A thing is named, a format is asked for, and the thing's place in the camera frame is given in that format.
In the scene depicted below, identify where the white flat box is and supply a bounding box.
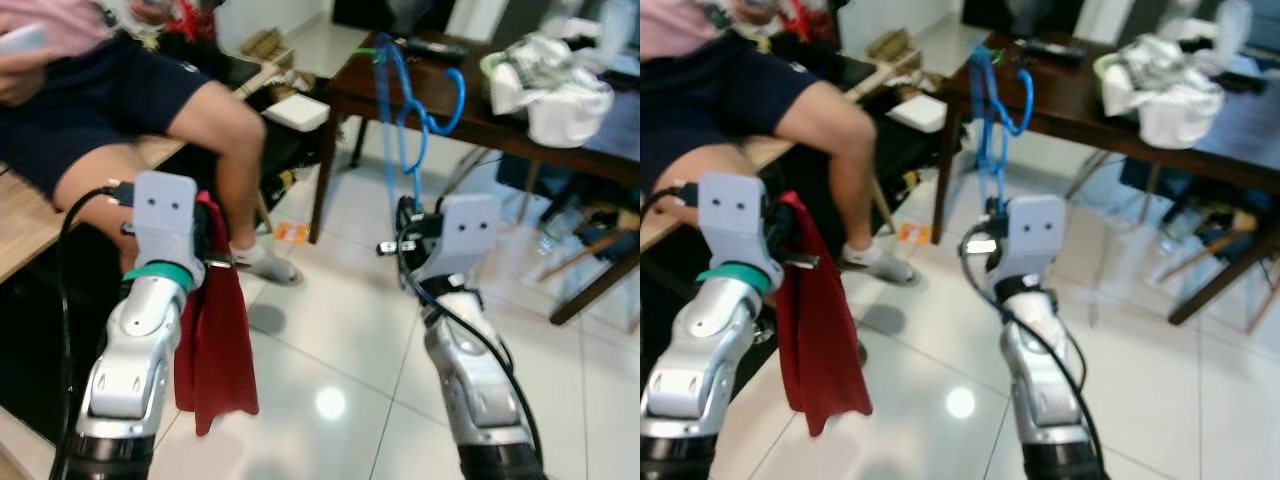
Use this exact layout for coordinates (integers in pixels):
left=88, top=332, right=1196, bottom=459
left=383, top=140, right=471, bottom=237
left=885, top=93, right=949, bottom=134
left=262, top=93, right=331, bottom=134

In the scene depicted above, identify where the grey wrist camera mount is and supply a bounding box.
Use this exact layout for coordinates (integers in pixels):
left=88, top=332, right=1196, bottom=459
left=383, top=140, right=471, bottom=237
left=1000, top=195, right=1068, bottom=293
left=130, top=170, right=207, bottom=279
left=697, top=172, right=784, bottom=291
left=425, top=193, right=503, bottom=293

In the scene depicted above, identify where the white clothes heap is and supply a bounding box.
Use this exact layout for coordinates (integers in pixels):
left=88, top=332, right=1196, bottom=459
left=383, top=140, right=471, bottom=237
left=1093, top=33, right=1226, bottom=151
left=480, top=33, right=616, bottom=149

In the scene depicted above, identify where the black remote control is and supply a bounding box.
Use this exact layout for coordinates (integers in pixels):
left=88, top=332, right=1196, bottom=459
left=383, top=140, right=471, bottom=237
left=1015, top=38, right=1086, bottom=66
left=395, top=35, right=469, bottom=64

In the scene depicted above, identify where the wooden stick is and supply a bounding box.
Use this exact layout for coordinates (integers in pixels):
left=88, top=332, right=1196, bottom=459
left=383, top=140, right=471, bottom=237
left=1160, top=210, right=1263, bottom=286
left=535, top=210, right=641, bottom=286

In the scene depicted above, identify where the blue plastic clothes hanger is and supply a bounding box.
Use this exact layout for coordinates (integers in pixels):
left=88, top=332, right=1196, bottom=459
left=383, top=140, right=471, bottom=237
left=372, top=33, right=468, bottom=216
left=968, top=45, right=1036, bottom=216

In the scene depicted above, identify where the dark wooden table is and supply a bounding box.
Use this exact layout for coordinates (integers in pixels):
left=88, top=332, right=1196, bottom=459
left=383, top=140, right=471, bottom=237
left=930, top=28, right=1280, bottom=326
left=308, top=28, right=641, bottom=326

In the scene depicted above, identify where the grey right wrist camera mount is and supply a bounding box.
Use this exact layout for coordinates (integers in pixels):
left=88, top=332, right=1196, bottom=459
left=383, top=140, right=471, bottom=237
left=425, top=193, right=503, bottom=293
left=1000, top=195, right=1068, bottom=293

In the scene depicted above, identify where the red shirt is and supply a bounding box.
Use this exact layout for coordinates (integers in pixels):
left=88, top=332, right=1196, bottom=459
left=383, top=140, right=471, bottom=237
left=773, top=190, right=871, bottom=438
left=172, top=190, right=260, bottom=438

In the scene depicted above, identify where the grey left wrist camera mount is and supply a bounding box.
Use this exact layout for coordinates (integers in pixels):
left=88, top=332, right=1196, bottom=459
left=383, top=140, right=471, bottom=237
left=697, top=172, right=784, bottom=291
left=130, top=170, right=207, bottom=279

